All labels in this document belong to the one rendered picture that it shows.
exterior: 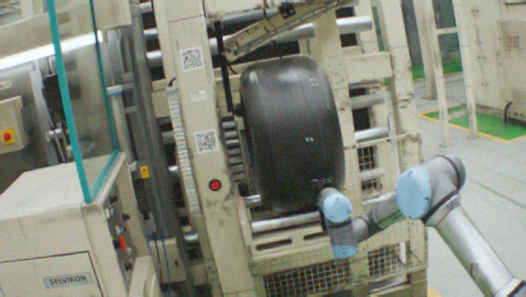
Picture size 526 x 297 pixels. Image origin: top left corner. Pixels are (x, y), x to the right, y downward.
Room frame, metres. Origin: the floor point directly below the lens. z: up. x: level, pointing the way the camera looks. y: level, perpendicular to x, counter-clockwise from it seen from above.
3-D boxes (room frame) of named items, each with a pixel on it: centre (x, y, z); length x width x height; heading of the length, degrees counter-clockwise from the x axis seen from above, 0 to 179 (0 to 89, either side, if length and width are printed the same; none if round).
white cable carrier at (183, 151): (2.01, 0.27, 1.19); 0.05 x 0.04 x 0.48; 4
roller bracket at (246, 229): (2.07, 0.11, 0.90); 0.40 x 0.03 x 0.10; 4
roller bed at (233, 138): (2.45, 0.18, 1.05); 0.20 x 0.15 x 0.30; 94
